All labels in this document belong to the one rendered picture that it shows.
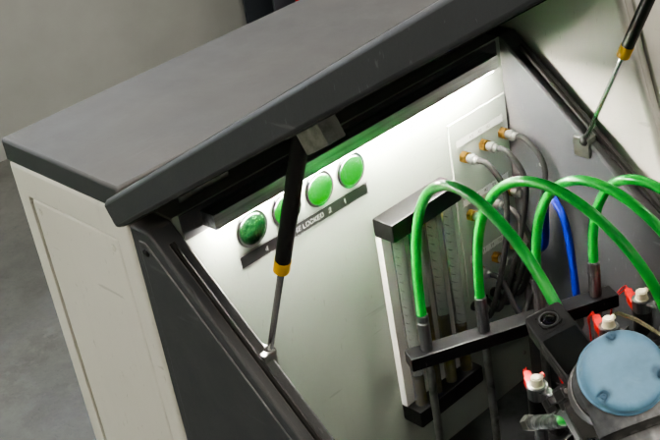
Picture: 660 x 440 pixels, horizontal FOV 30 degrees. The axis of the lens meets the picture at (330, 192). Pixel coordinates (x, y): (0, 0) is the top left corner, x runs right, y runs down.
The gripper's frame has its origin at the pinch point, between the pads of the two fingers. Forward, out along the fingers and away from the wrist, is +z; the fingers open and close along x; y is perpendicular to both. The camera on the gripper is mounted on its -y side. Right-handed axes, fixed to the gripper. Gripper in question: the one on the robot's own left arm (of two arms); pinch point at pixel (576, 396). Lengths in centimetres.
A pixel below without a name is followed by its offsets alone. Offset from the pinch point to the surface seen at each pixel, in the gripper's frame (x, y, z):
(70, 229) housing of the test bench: -47, -49, 8
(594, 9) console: 31, -47, 17
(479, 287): -0.9, -21.2, 27.0
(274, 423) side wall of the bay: -32.8, -12.4, -1.1
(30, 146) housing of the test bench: -47, -60, 4
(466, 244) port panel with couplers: 2, -31, 40
